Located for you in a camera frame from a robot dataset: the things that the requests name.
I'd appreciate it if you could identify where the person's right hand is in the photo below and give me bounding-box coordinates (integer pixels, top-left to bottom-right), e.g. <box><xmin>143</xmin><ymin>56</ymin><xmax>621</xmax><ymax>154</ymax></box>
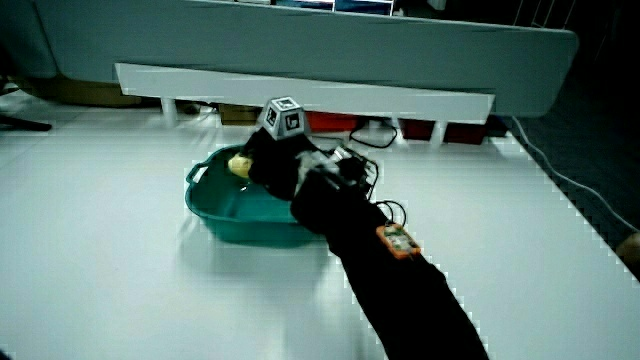
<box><xmin>243</xmin><ymin>96</ymin><xmax>380</xmax><ymax>203</ymax></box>

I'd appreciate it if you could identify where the yellow sponge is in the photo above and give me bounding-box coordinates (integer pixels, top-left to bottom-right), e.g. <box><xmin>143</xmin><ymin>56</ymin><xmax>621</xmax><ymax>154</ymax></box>
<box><xmin>227</xmin><ymin>153</ymin><xmax>254</xmax><ymax>180</ymax></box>

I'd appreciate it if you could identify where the teal plastic basin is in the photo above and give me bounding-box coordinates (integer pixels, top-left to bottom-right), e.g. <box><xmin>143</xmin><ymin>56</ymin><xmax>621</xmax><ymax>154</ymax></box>
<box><xmin>184</xmin><ymin>144</ymin><xmax>327</xmax><ymax>249</ymax></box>

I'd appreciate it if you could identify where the person's right forearm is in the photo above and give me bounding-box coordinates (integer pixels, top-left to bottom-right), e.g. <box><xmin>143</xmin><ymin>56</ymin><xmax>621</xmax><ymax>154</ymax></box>
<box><xmin>290</xmin><ymin>170</ymin><xmax>492</xmax><ymax>360</ymax></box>

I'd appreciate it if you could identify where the small cardboard box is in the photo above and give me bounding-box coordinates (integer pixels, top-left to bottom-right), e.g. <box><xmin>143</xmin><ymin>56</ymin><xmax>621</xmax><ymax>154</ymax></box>
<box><xmin>218</xmin><ymin>102</ymin><xmax>263</xmax><ymax>127</ymax></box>

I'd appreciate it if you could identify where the red storage box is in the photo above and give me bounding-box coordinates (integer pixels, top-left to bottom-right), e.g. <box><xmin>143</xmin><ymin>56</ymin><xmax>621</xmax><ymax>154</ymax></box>
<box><xmin>305</xmin><ymin>111</ymin><xmax>361</xmax><ymax>134</ymax></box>
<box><xmin>443</xmin><ymin>122</ymin><xmax>488</xmax><ymax>147</ymax></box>
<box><xmin>399</xmin><ymin>118</ymin><xmax>436</xmax><ymax>142</ymax></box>

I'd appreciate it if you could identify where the white long bench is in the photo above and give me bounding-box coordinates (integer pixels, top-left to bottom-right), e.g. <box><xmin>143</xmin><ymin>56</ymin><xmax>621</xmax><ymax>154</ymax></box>
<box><xmin>114</xmin><ymin>62</ymin><xmax>497</xmax><ymax>147</ymax></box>

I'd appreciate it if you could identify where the grey folding table panel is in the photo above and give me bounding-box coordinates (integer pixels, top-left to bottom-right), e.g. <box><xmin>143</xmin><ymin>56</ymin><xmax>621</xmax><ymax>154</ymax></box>
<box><xmin>33</xmin><ymin>0</ymin><xmax>581</xmax><ymax>119</ymax></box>

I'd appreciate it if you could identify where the orange sensor module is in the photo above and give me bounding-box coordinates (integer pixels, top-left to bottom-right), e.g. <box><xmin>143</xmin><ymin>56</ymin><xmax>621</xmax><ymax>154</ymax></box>
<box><xmin>375</xmin><ymin>222</ymin><xmax>423</xmax><ymax>261</ymax></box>

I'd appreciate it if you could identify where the black stand base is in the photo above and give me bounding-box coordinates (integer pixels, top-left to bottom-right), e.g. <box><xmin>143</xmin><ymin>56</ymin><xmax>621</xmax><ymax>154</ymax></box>
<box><xmin>0</xmin><ymin>74</ymin><xmax>54</xmax><ymax>133</ymax></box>

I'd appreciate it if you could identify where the black cable loop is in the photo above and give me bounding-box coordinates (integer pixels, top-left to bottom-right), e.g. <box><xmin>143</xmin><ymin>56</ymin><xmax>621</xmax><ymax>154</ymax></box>
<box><xmin>348</xmin><ymin>118</ymin><xmax>400</xmax><ymax>150</ymax></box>

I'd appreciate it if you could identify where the white floor cable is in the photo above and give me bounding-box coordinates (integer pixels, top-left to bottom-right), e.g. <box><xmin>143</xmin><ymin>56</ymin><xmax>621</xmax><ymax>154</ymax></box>
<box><xmin>510</xmin><ymin>115</ymin><xmax>640</xmax><ymax>234</ymax></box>

